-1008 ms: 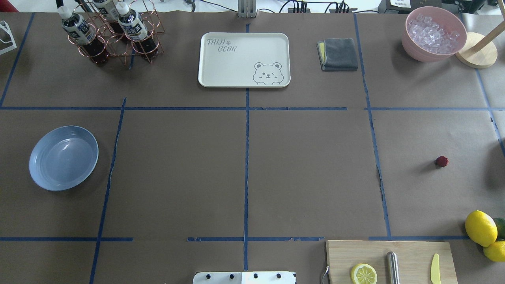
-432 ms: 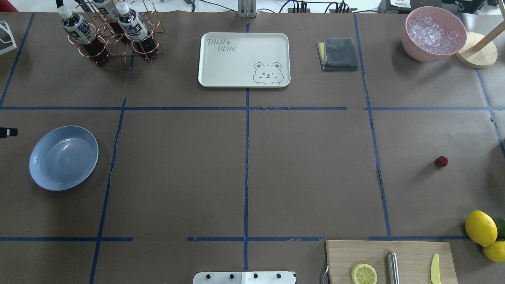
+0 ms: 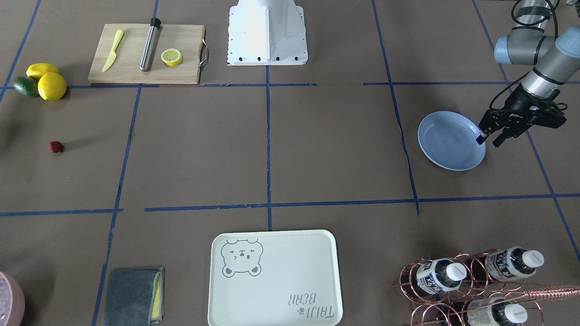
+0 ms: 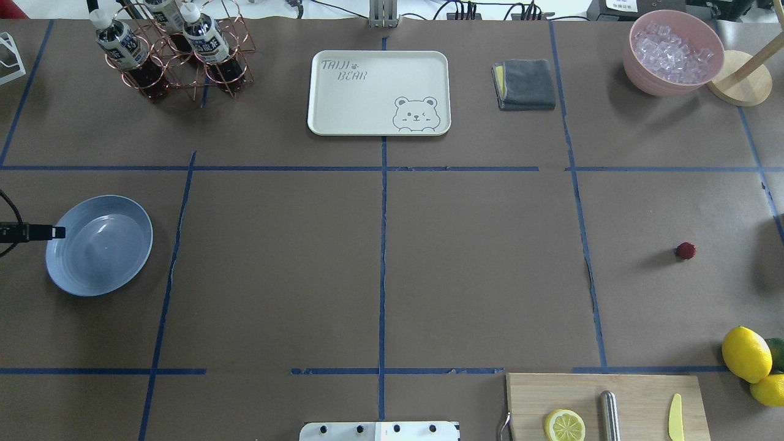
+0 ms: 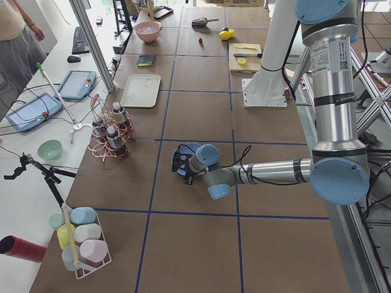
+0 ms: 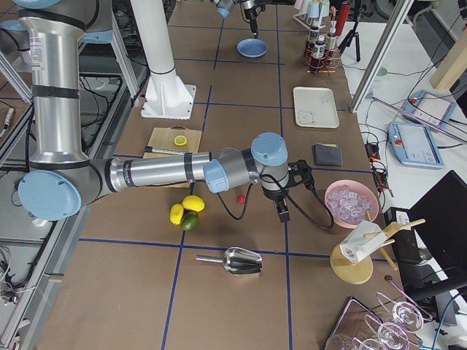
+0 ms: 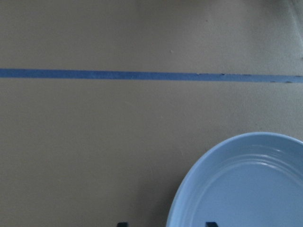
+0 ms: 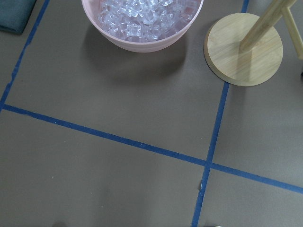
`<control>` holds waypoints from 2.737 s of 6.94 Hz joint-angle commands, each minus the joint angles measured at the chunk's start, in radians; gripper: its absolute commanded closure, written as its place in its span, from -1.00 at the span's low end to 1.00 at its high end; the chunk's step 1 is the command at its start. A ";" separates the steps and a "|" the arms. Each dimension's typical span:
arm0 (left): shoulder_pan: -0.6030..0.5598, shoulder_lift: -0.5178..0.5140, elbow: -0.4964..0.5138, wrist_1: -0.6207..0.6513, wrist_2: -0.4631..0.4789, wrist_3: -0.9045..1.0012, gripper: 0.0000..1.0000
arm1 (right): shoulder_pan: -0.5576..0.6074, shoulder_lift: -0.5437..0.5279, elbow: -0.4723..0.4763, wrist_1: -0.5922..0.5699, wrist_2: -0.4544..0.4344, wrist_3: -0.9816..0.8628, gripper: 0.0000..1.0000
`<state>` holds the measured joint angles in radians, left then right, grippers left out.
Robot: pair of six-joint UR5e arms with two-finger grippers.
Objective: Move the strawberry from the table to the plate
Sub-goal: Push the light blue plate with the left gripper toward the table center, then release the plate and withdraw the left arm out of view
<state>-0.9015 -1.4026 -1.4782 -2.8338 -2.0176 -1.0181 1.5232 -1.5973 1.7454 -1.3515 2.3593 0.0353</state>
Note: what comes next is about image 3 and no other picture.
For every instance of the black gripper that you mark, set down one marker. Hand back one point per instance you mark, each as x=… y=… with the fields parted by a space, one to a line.
x=519 y=102

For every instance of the blue plate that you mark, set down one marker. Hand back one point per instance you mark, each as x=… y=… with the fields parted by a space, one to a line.
x=448 y=140

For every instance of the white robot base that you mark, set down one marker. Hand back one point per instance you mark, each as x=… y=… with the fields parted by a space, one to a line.
x=266 y=33

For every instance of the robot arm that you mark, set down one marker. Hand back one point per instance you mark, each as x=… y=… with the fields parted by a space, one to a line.
x=554 y=58

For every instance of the red strawberry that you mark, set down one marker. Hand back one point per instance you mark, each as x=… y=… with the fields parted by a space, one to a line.
x=56 y=147

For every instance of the bottle white cap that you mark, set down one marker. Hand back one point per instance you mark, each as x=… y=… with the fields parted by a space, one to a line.
x=515 y=263
x=438 y=276
x=494 y=311

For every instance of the bottle white cap bottom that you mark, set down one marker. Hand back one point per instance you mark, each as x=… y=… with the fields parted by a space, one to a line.
x=494 y=311

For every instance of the cream bear tray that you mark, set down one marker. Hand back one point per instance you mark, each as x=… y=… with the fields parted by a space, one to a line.
x=275 y=278

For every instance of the lemon half slice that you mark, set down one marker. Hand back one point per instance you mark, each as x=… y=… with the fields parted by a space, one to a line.
x=172 y=57

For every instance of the steel rod black cap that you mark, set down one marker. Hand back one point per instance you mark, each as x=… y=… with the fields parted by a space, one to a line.
x=146 y=58

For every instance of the yellow plastic knife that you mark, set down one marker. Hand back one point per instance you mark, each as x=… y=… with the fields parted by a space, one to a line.
x=112 y=53

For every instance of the grey yellow folded cloth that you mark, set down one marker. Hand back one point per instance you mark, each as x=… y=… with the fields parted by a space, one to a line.
x=135 y=297

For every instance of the yellow lemon front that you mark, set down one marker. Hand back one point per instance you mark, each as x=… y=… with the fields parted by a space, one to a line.
x=52 y=86

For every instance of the yellow lemon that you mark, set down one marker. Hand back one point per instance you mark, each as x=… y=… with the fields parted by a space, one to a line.
x=52 y=86
x=39 y=69

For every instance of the yellow lemon rear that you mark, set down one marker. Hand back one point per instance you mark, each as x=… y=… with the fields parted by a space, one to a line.
x=39 y=69

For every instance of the green avocado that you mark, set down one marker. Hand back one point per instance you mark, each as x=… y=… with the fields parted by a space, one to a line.
x=26 y=86

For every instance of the copper wire bottle rack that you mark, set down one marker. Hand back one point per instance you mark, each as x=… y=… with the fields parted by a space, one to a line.
x=448 y=308

